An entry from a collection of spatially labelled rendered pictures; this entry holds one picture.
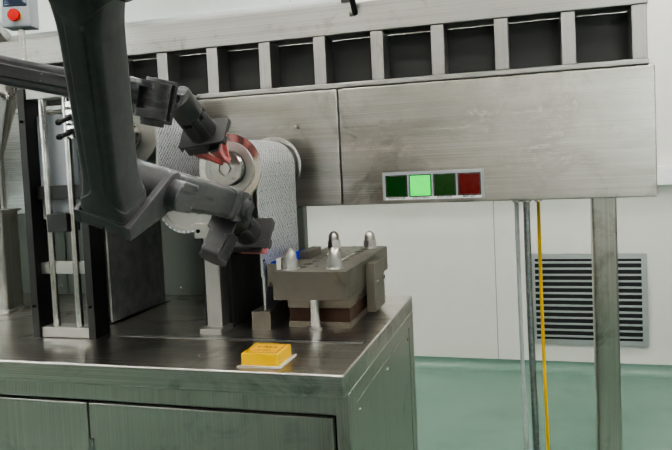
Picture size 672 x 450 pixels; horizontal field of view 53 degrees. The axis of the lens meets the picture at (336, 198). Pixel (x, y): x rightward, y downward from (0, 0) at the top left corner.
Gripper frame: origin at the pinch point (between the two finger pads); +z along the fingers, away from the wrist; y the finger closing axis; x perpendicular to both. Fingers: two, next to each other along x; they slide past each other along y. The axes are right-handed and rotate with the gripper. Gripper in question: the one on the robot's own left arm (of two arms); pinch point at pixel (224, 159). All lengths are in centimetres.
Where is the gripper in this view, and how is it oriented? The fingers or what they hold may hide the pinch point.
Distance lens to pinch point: 144.4
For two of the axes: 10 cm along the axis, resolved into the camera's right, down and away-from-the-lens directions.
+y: 9.4, -1.3, -3.3
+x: 0.9, -8.2, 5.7
